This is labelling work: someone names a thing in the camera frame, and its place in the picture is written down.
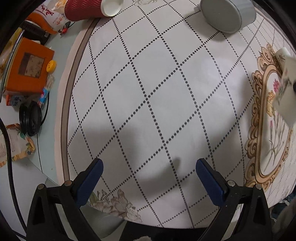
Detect white floral paper cup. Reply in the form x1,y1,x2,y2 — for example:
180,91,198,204
273,47,296,128

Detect grey plastic cup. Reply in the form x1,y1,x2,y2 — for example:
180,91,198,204
199,0,256,34

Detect red ribbed paper cup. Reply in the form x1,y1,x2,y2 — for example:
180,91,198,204
64,0,123,22

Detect printed paper booklet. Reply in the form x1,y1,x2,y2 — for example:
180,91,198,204
0,123,36,168

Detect black round lids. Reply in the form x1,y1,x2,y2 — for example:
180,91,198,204
18,101,42,137

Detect patterned floral tablecloth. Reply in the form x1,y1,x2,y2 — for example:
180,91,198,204
55,1,295,228

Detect yellow bottle cap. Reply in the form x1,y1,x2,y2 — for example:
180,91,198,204
46,60,57,74

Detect orange gift box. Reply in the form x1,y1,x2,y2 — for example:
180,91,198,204
4,38,54,95

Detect yellow plastic bag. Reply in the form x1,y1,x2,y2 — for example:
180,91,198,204
0,27,22,77

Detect orange snack packet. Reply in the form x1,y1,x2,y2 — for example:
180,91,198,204
26,0,68,35

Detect black cable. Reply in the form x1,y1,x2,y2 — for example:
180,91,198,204
0,117,28,240

